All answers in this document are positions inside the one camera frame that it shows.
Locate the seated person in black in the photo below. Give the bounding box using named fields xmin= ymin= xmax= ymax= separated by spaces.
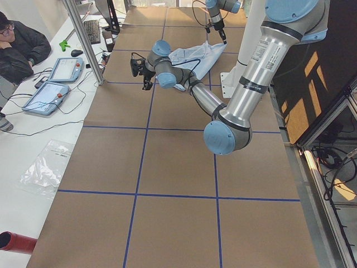
xmin=0 ymin=11 xmax=52 ymax=132

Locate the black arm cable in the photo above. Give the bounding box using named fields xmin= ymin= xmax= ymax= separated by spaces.
xmin=191 ymin=0 xmax=213 ymax=28
xmin=170 ymin=58 xmax=202 ymax=84

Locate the green plastic tool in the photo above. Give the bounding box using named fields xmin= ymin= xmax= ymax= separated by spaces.
xmin=59 ymin=40 xmax=70 ymax=52

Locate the black panel left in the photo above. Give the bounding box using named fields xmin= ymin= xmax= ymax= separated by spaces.
xmin=273 ymin=1 xmax=356 ymax=144

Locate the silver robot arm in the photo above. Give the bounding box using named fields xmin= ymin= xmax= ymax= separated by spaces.
xmin=205 ymin=0 xmax=241 ymax=44
xmin=130 ymin=1 xmax=330 ymax=155

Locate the black computer mouse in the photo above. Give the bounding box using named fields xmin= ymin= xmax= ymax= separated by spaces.
xmin=70 ymin=49 xmax=83 ymax=58

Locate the teach pendant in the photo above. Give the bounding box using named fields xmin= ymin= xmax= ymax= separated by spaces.
xmin=47 ymin=57 xmax=84 ymax=83
xmin=22 ymin=82 xmax=70 ymax=116

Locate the brown cardboard box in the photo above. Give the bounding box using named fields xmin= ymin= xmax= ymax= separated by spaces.
xmin=102 ymin=30 xmax=115 ymax=52

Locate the black keyboard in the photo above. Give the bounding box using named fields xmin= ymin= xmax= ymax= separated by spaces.
xmin=83 ymin=20 xmax=101 ymax=45

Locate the clear plastic bag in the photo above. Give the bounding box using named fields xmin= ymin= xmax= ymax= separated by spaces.
xmin=18 ymin=140 xmax=74 ymax=199

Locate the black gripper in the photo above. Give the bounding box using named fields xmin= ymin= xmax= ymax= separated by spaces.
xmin=130 ymin=58 xmax=155 ymax=90
xmin=205 ymin=20 xmax=227 ymax=44

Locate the far teach pendant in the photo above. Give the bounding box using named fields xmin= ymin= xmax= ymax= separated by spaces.
xmin=47 ymin=57 xmax=84 ymax=83

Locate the near teach pendant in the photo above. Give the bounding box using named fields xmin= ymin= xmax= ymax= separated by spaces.
xmin=22 ymin=82 xmax=70 ymax=116

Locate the red cylinder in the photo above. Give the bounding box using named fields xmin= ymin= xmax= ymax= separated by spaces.
xmin=1 ymin=231 xmax=37 ymax=255

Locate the light blue button-up shirt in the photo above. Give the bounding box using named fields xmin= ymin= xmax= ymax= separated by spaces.
xmin=156 ymin=40 xmax=227 ymax=91

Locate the aluminium frame post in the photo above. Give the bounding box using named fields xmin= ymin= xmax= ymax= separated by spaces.
xmin=63 ymin=0 xmax=105 ymax=85

